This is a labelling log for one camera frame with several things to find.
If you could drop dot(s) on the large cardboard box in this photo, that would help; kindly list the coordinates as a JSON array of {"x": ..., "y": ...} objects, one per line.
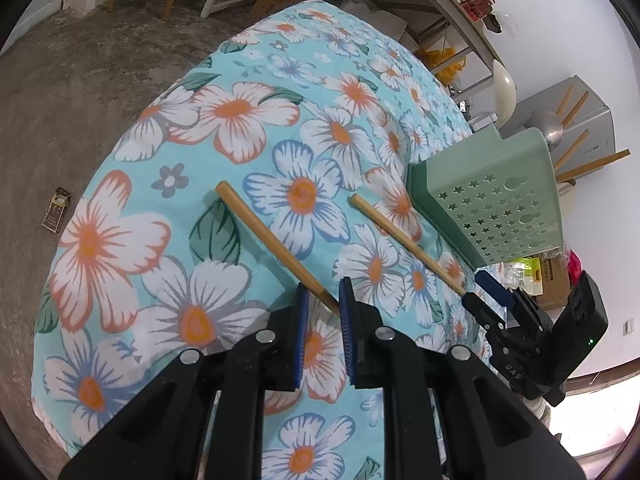
[{"x": 555, "y": 280}]

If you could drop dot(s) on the floral tablecloth table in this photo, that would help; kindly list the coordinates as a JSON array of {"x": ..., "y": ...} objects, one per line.
[{"x": 150, "y": 260}]

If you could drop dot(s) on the grey pillow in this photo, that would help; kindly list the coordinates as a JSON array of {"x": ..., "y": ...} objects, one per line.
[{"x": 375, "y": 10}]

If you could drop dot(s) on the white desk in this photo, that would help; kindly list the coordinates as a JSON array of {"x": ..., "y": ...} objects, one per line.
[{"x": 450, "y": 5}]

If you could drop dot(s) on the red bottle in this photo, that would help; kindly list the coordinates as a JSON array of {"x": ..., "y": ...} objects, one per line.
[{"x": 477, "y": 7}]

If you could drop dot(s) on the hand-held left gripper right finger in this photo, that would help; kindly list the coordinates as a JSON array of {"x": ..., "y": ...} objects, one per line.
[{"x": 348, "y": 335}]

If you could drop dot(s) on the metal spoon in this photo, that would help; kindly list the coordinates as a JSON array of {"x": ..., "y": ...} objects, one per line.
[{"x": 547, "y": 127}]

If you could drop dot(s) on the yellow plastic bag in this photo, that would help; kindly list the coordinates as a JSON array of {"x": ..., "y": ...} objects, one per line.
[{"x": 442, "y": 65}]

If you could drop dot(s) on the green and yellow bag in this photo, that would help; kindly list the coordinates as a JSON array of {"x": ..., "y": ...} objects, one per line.
[{"x": 522, "y": 275}]

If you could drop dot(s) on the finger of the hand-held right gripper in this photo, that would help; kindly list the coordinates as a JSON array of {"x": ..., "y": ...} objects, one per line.
[
  {"x": 480, "y": 312},
  {"x": 495, "y": 290}
]

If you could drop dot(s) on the small cardboard box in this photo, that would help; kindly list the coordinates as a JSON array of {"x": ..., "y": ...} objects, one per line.
[{"x": 275, "y": 0}]

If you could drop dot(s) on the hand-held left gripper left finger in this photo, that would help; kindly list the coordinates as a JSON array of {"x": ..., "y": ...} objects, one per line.
[{"x": 301, "y": 335}]

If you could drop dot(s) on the pink fluffy item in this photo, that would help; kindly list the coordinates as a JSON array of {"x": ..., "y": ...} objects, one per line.
[{"x": 575, "y": 262}]

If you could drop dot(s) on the green plastic utensil basket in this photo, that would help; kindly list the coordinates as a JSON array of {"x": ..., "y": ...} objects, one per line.
[{"x": 500, "y": 195}]

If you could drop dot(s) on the small brown packet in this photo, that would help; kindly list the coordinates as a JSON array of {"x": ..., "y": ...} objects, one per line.
[{"x": 56, "y": 210}]

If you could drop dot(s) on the white ceramic spoon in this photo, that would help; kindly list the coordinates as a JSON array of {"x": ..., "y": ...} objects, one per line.
[{"x": 504, "y": 92}]

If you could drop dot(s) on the silver refrigerator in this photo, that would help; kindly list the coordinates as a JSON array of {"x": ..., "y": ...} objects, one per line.
[{"x": 600, "y": 125}]

